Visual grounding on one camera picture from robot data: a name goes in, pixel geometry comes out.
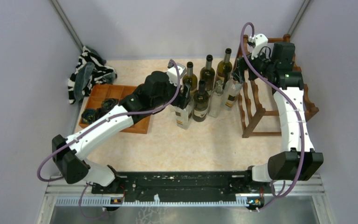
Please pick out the dark rolled sock front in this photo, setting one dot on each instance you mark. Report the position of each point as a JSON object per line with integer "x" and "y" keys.
{"x": 100, "y": 112}

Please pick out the green wine bottle silver neck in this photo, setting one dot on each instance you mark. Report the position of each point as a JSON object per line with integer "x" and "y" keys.
{"x": 190, "y": 78}

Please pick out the dark green wine bottle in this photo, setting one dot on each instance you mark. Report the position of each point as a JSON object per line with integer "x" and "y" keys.
{"x": 207, "y": 74}

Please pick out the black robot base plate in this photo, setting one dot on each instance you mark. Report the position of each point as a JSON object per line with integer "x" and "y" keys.
{"x": 183, "y": 187}

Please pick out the grey blue cloth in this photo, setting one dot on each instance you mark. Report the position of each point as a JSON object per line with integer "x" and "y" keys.
{"x": 81, "y": 81}

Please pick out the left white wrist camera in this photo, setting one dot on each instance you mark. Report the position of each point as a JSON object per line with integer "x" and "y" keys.
{"x": 175, "y": 75}

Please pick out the grey cable comb strip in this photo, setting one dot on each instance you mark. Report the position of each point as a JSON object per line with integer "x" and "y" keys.
{"x": 107, "y": 201}

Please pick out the clear square spirit bottle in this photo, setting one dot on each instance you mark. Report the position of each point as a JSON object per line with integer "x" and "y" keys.
{"x": 184, "y": 116}

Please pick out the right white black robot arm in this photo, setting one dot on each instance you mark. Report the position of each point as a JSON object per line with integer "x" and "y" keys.
{"x": 297, "y": 159}

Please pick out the olive wine bottle grey cap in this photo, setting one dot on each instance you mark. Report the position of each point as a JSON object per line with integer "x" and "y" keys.
{"x": 224, "y": 68}

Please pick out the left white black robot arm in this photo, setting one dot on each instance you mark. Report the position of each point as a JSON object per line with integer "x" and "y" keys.
{"x": 69, "y": 154}

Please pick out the zebra striped cloth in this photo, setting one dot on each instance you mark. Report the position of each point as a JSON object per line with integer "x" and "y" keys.
{"x": 102, "y": 73}

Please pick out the slim clear glass bottle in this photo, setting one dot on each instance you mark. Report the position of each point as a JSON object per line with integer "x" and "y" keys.
{"x": 216, "y": 99}

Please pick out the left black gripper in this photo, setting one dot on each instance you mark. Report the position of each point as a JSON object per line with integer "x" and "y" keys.
{"x": 182, "y": 101}

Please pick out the teal rolled sock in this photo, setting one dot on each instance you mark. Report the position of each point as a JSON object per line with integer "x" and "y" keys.
{"x": 88, "y": 116}

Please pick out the dark wine bottle black cap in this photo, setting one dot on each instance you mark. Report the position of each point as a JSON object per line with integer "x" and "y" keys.
{"x": 201, "y": 102}

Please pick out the dark rolled sock middle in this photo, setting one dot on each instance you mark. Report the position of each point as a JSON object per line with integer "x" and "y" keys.
{"x": 108, "y": 104}

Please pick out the brown wooden wine rack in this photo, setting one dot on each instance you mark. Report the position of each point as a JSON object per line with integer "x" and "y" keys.
{"x": 245, "y": 105}

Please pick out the dark rolled sock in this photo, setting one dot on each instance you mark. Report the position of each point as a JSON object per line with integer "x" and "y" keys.
{"x": 108, "y": 104}
{"x": 100, "y": 112}

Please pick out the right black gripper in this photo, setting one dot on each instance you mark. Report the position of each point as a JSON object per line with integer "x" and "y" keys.
{"x": 238, "y": 73}

